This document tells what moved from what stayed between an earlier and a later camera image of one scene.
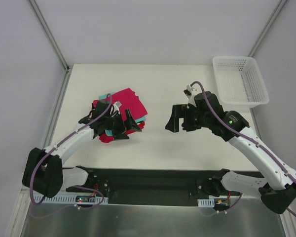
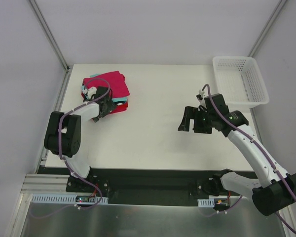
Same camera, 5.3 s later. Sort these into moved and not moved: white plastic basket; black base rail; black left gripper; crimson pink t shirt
Moved: black left gripper; crimson pink t shirt
Not moved: white plastic basket; black base rail
